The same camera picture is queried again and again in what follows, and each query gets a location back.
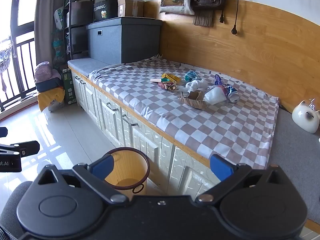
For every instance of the brown gold wrapper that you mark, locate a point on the brown gold wrapper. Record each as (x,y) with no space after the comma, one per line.
(168,86)

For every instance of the yellow bag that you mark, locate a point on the yellow bag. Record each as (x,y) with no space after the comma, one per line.
(48,98)

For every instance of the white flat stick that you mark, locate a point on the white flat stick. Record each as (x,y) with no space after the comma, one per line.
(156,80)

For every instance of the green carton box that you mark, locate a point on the green carton box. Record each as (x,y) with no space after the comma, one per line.
(68,87)

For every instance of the green patterned packs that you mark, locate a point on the green patterned packs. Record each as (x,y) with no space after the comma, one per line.
(58,47)

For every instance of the purple wrapper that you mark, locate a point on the purple wrapper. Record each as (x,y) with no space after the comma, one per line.
(218,80)

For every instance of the black printed storage box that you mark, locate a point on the black printed storage box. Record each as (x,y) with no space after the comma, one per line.
(105,10)

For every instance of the white package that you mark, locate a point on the white package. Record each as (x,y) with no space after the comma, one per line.
(58,17)

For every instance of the teal plastic wrapper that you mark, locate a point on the teal plastic wrapper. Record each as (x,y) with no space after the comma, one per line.
(191,75)

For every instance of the brown curtain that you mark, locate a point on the brown curtain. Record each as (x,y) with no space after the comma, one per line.
(46,22)

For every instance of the white plastic bag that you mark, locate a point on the white plastic bag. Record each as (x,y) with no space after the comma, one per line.
(215,95)

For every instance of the pink cushion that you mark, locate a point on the pink cushion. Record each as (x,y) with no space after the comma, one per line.
(46,71)

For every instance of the black drawer tower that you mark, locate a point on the black drawer tower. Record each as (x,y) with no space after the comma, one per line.
(81,15)

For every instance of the crushed blue can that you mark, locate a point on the crushed blue can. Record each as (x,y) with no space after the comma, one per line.
(232,93)

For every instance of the brown white checkered cloth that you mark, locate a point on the brown white checkered cloth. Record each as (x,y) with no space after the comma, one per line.
(175,115)

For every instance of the yellow carton pack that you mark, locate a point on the yellow carton pack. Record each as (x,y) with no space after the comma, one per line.
(172,78)

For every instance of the silver ornament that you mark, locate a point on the silver ornament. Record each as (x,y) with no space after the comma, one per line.
(312,104)

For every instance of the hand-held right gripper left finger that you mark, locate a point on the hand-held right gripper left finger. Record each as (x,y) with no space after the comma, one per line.
(102,167)

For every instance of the grey seat cushion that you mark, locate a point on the grey seat cushion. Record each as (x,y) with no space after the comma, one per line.
(85,66)
(295,160)

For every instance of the brown fringed cloth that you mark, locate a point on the brown fringed cloth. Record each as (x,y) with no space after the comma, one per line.
(203,18)

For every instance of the paper trash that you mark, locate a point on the paper trash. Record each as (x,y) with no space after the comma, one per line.
(193,101)

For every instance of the black balcony railing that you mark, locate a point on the black balcony railing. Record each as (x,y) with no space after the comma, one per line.
(22,62)

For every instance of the white crumpled tissue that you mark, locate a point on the white crumpled tissue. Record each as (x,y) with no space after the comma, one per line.
(196,85)

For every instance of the white cat figurine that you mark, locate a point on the white cat figurine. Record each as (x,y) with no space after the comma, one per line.
(303,117)

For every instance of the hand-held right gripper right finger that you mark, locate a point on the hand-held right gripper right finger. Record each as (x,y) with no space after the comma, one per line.
(221,167)

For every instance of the cardboard box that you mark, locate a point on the cardboard box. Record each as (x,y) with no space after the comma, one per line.
(131,7)

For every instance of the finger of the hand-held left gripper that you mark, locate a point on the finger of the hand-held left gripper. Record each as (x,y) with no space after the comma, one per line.
(3,132)
(27,148)

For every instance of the brown rimmed waste bin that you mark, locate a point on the brown rimmed waste bin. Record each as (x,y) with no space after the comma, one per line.
(130,170)

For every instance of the grey storage box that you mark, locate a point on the grey storage box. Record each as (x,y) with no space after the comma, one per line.
(120,40)

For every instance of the grey fabric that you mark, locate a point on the grey fabric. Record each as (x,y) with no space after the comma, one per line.
(12,205)

